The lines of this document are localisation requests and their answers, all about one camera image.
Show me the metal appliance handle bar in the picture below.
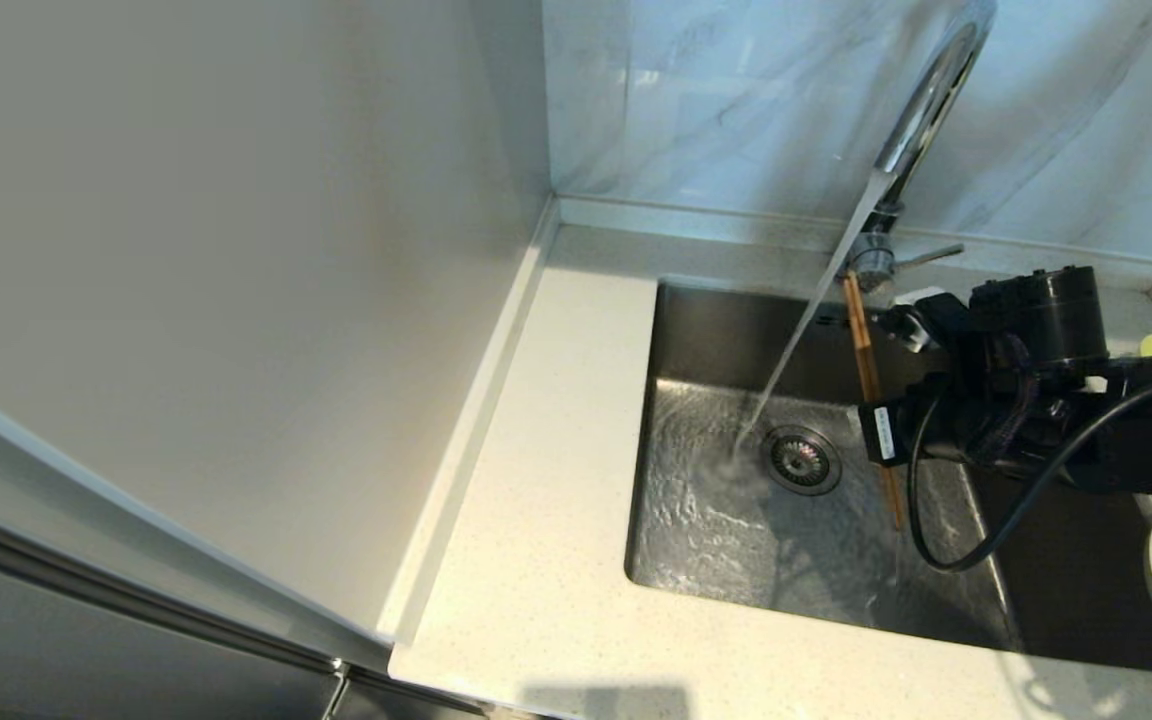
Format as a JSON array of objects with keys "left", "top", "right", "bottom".
[{"left": 0, "top": 498, "right": 352, "bottom": 720}]

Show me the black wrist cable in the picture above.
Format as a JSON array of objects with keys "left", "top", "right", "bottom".
[{"left": 908, "top": 375, "right": 1152, "bottom": 574}]

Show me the round metal drain strainer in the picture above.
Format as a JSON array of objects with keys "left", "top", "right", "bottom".
[{"left": 761, "top": 426, "right": 844, "bottom": 497}]

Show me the chrome gooseneck kitchen faucet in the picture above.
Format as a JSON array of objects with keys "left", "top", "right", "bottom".
[{"left": 834, "top": 0, "right": 999, "bottom": 296}]

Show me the chrome faucet lever handle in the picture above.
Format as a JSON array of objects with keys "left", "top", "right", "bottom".
[{"left": 894, "top": 243, "right": 967, "bottom": 271}]

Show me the white tall side panel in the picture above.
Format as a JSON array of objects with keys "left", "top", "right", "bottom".
[{"left": 0, "top": 0, "right": 559, "bottom": 646}]

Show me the stainless steel sink basin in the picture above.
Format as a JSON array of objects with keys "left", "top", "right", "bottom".
[{"left": 624, "top": 280, "right": 1152, "bottom": 673}]

